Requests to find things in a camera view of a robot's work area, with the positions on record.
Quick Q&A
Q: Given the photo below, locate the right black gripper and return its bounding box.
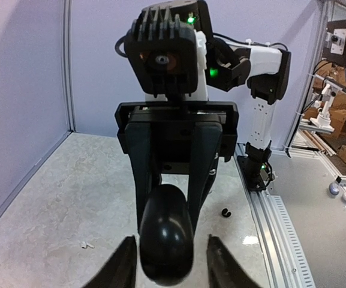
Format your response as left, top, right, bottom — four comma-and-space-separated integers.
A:
115, 101, 239, 232

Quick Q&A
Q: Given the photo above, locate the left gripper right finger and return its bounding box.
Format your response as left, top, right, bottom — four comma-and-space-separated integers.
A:
206, 234, 260, 288

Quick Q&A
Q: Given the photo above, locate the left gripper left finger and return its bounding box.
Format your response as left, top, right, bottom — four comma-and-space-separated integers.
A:
84, 236, 137, 288

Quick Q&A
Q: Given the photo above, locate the black oval charging case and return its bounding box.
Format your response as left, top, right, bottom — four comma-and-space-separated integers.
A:
139, 184, 194, 287

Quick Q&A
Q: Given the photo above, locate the black clip earbud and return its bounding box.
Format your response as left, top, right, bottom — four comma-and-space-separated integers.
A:
221, 208, 231, 218

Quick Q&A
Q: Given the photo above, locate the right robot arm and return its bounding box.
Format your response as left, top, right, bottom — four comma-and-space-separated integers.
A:
115, 1, 291, 228

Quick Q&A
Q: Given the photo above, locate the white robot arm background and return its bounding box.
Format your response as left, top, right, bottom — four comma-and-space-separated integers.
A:
310, 83, 338, 133

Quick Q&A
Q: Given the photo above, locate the white stem earbud front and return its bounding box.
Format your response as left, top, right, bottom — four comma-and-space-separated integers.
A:
80, 241, 95, 249

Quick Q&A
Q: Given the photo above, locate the black monitor on stand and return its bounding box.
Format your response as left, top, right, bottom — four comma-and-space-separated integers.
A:
322, 19, 346, 68

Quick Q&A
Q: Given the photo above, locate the aluminium front rail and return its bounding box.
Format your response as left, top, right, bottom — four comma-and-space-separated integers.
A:
234, 149, 317, 288

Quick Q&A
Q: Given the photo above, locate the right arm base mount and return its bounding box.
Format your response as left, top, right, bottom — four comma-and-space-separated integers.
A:
237, 156, 276, 192

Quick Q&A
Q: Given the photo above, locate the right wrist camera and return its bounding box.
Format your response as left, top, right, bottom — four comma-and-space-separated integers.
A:
124, 1, 207, 102

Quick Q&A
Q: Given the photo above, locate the left aluminium frame post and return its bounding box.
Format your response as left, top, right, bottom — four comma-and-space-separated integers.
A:
62, 0, 76, 132

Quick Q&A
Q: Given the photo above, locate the aluminium frame post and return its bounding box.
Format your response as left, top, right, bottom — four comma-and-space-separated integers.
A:
283, 1, 333, 158
62, 0, 76, 132

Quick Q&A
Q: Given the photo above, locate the right aluminium frame post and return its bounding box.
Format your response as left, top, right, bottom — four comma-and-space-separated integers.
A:
283, 1, 333, 158

